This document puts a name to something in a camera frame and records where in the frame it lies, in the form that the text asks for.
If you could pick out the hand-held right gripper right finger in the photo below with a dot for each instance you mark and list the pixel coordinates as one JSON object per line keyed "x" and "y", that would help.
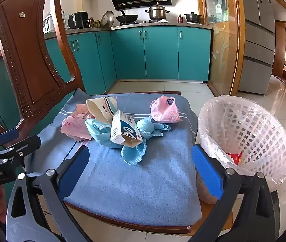
{"x": 207, "y": 171}

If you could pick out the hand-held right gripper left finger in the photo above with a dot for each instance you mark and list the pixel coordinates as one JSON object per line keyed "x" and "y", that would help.
{"x": 73, "y": 171}

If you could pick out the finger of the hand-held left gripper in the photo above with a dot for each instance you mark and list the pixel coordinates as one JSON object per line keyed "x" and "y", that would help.
{"x": 26, "y": 146}
{"x": 6, "y": 136}

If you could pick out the red snack packet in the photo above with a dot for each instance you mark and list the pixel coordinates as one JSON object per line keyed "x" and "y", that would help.
{"x": 235, "y": 157}

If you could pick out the pink paper wrapper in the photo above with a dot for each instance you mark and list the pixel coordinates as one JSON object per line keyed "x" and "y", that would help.
{"x": 76, "y": 128}

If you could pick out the light blue plastic bag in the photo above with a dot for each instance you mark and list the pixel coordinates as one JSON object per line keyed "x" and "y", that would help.
{"x": 100, "y": 133}

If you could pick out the clear plastic basket liner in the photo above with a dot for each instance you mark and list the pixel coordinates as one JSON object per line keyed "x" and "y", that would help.
{"x": 208, "y": 121}

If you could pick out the white lattice plastic basket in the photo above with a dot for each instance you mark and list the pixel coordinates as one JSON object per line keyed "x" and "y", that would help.
{"x": 256, "y": 136}

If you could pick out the white and blue carton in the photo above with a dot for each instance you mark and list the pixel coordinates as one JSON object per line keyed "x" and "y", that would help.
{"x": 122, "y": 128}

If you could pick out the cream paper cup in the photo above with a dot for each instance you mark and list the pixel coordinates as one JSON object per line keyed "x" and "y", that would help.
{"x": 101, "y": 109}

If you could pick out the pink plastic bag dark logo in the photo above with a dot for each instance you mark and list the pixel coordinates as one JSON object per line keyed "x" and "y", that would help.
{"x": 164, "y": 109}

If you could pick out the blue mesh cloth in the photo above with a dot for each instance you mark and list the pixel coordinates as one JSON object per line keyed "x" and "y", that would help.
{"x": 145, "y": 128}

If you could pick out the blue striped seat cushion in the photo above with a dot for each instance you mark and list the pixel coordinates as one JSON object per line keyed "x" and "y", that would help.
{"x": 138, "y": 186}

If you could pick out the carved wooden chair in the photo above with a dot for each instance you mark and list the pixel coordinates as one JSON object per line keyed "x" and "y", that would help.
{"x": 29, "y": 55}

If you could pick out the teal side cabinets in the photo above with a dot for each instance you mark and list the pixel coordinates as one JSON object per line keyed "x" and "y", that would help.
{"x": 87, "y": 60}

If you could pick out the white plastic crate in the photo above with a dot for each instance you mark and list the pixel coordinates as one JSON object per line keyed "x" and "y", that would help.
{"x": 47, "y": 24}

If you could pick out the teal stove cabinets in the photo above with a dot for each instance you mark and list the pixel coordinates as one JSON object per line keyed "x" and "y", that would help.
{"x": 160, "y": 53}

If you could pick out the black air fryer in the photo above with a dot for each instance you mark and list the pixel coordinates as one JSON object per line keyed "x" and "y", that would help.
{"x": 78, "y": 20}

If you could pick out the wood framed glass door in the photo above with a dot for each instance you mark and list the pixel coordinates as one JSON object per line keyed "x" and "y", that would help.
{"x": 221, "y": 35}

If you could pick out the grey refrigerator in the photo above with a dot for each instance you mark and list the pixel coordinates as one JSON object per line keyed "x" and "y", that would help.
{"x": 258, "y": 42}

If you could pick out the group of condiment bottles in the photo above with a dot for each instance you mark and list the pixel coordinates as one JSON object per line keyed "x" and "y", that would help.
{"x": 94, "y": 23}

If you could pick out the steel pan lid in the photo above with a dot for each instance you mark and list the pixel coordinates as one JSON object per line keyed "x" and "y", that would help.
{"x": 107, "y": 19}

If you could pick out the black lidded pot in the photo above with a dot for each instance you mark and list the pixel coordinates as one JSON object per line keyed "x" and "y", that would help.
{"x": 193, "y": 17}

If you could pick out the red jar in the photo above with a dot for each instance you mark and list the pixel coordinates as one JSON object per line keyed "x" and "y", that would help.
{"x": 180, "y": 19}

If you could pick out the black wok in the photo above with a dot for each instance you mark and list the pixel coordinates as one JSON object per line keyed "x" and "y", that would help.
{"x": 126, "y": 18}

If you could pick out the steel stock pot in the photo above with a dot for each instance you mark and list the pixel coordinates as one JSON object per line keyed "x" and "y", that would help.
{"x": 157, "y": 13}

